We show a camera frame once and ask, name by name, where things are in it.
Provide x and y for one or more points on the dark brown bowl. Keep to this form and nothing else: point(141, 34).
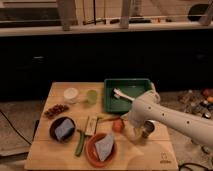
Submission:
point(55, 124)

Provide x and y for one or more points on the green plastic tray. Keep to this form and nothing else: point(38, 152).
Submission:
point(132, 87)

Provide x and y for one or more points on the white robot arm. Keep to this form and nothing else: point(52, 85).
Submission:
point(147, 107)

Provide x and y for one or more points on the metal cup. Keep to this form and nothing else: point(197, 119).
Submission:
point(149, 127)

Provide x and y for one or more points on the blue cloth on plate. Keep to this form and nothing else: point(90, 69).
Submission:
point(104, 146)

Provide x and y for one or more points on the orange plate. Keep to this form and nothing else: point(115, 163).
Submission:
point(92, 155)

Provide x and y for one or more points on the white tongs in tray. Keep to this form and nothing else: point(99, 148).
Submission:
point(119, 93)

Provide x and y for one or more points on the blue sponge in bowl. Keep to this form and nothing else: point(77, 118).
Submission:
point(65, 128)

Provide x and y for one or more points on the green cucumber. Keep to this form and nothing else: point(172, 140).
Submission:
point(80, 145)

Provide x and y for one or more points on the yellow handled utensil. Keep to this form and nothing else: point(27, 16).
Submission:
point(108, 118)

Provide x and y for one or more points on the green plastic cup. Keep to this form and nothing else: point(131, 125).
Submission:
point(92, 96)

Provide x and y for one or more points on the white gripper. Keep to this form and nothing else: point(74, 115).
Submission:
point(136, 135)

